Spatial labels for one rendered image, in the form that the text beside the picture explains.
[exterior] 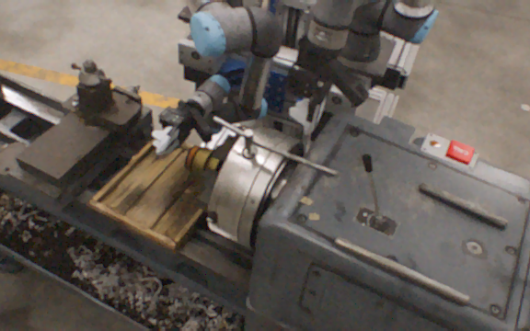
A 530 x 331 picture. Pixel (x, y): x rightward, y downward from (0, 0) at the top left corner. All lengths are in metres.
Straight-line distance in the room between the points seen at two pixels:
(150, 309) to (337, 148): 0.83
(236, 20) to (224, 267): 0.67
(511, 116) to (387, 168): 2.53
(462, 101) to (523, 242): 2.51
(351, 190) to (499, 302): 0.38
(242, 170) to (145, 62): 2.41
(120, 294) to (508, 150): 2.48
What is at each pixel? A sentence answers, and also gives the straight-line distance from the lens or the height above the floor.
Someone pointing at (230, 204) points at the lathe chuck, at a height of 1.15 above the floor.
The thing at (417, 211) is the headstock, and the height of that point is 1.25.
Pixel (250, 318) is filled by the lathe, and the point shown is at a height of 0.78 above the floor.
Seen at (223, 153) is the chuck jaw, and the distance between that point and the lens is 1.45.
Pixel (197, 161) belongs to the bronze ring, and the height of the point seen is 1.11.
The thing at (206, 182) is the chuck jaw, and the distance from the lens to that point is 1.42.
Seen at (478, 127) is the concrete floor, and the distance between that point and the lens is 3.62.
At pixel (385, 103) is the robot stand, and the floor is 0.23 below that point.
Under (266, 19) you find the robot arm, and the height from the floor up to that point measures 1.40.
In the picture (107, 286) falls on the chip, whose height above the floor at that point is 0.57.
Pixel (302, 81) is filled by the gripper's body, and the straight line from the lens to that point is 1.12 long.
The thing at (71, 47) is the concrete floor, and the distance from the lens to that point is 3.84.
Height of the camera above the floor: 2.18
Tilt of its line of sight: 47 degrees down
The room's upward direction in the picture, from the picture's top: 8 degrees clockwise
